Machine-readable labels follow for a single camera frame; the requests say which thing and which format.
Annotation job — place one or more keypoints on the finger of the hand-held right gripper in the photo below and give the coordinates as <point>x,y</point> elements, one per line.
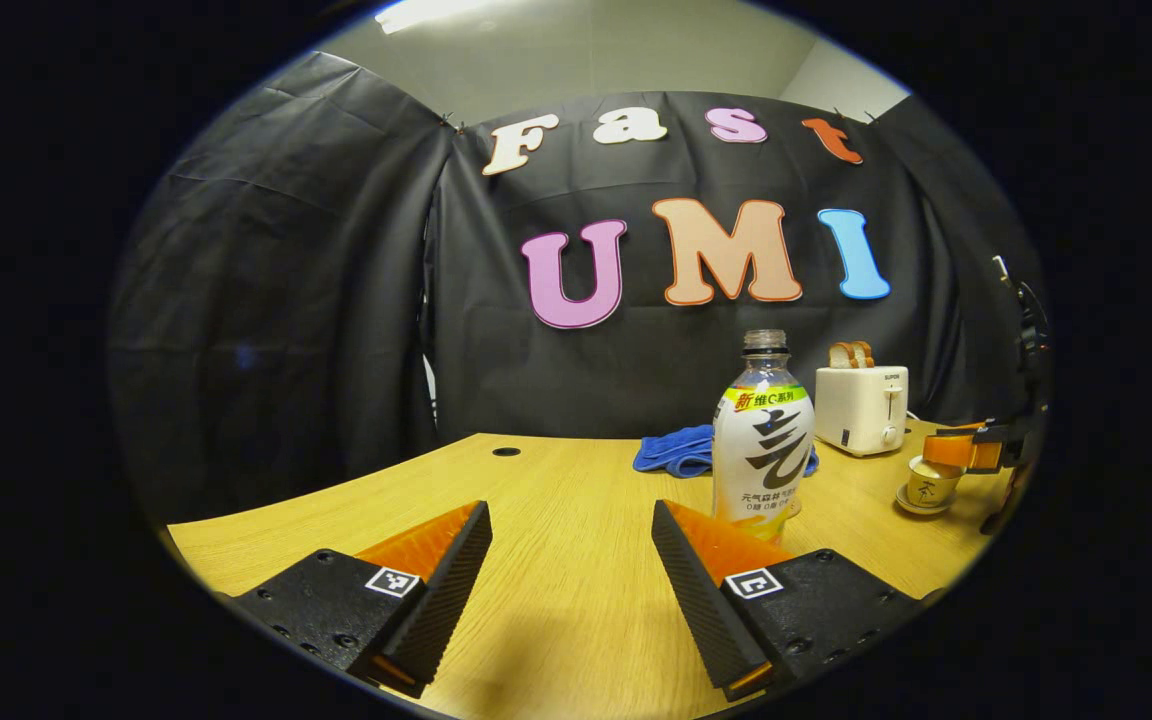
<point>961,448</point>

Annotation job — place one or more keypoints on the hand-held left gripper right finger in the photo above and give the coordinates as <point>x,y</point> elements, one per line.
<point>701,600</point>

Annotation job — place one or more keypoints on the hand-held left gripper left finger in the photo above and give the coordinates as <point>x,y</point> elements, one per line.
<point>441,600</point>

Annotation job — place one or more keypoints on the clear plastic water bottle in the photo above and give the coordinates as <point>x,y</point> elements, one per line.
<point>761,440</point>

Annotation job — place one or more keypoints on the white ceramic saucer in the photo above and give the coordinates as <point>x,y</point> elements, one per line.
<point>911,503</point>

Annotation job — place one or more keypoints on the white toaster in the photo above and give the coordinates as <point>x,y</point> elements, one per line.
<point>856,410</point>

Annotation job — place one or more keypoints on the bread slice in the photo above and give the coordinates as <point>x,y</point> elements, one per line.
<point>865,353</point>
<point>841,355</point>

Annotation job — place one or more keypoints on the blue folded towel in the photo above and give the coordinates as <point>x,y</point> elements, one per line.
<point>671,450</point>

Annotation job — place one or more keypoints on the black backdrop cloth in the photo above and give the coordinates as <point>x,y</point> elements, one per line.
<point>286,300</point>

